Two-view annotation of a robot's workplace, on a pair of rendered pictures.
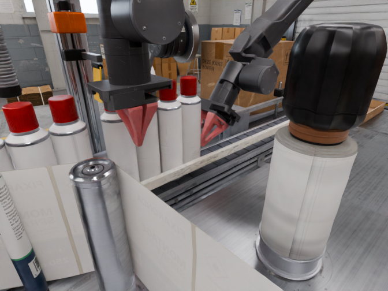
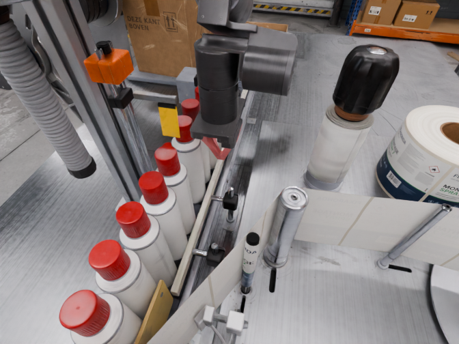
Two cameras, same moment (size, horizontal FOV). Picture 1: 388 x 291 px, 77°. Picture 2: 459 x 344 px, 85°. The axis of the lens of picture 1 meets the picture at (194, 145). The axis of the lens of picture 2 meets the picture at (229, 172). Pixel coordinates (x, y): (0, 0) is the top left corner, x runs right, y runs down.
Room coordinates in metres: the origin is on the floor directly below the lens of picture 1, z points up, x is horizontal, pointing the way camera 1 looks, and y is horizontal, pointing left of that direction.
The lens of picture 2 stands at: (0.07, 0.28, 1.34)
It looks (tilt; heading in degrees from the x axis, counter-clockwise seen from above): 48 degrees down; 323
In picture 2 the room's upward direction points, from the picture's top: straight up
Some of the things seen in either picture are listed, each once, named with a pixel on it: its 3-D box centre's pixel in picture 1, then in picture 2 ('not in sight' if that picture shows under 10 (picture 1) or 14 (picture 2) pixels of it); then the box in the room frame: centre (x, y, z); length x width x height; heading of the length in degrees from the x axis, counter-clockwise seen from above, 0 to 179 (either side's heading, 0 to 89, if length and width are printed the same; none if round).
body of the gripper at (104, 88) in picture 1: (129, 67); (218, 103); (0.34, 0.09, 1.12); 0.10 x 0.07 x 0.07; 130
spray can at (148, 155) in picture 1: (145, 137); (195, 145); (0.43, 0.09, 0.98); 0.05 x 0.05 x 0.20
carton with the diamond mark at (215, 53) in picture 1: (245, 75); (177, 25); (1.07, -0.22, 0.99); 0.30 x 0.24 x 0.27; 125
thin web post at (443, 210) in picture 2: not in sight; (408, 240); (0.05, -0.06, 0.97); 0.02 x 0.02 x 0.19
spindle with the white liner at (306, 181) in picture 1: (308, 163); (343, 129); (0.25, -0.14, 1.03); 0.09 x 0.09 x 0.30
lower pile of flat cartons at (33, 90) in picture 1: (30, 96); not in sight; (4.01, 2.74, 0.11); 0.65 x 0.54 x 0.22; 123
